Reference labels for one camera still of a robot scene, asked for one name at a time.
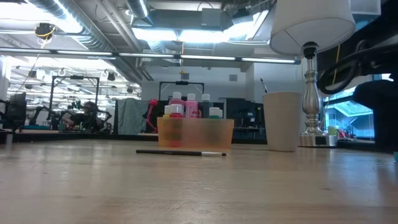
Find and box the large grey paint bottle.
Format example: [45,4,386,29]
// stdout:
[200,93,212,118]

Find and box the grey ceiling box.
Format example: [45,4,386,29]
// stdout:
[201,7,222,27]

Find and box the person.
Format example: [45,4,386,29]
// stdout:
[60,101,106,131]

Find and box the small green paint bottle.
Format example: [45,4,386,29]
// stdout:
[208,107,223,146]

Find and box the beige plastic cup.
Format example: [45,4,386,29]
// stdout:
[262,91,304,152]

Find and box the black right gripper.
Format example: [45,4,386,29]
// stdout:
[353,79,398,153]

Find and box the red desk lamp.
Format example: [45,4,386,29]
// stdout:
[145,98,159,134]

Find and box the black monitor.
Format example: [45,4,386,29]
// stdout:
[8,92,27,124]

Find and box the yellow black ceiling reel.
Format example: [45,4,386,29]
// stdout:
[34,22,57,40]

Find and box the grey fabric partition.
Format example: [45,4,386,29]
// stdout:
[115,98,150,135]

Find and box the long ceiling light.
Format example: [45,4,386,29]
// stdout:
[0,47,302,65]

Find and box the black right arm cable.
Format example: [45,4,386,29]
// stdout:
[317,40,374,96]

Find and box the black shelving unit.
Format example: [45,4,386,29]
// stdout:
[226,98,266,140]

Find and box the silver table lamp white shade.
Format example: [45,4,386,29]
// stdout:
[269,0,358,147]

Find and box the large coral paint bottle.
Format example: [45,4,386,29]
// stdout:
[169,91,186,106]

